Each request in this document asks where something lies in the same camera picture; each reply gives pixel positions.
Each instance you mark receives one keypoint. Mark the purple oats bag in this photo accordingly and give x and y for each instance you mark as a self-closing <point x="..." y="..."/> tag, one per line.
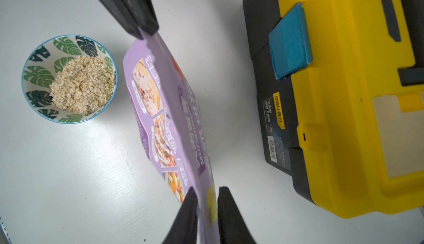
<point x="170" y="125"/>

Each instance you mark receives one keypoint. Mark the yellow and black toolbox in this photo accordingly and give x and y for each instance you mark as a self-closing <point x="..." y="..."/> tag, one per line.
<point x="340" y="95"/>

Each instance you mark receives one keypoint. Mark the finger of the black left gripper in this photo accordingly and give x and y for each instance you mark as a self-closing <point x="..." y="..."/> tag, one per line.
<point x="137" y="17"/>

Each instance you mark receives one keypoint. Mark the green leaf pattern bowl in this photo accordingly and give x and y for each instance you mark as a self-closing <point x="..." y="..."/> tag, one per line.
<point x="69" y="79"/>

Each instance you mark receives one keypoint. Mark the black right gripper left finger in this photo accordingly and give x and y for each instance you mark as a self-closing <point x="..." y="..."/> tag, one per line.
<point x="185" y="226"/>

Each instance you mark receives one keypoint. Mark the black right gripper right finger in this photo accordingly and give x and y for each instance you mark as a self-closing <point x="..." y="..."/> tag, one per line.
<point x="232" y="228"/>

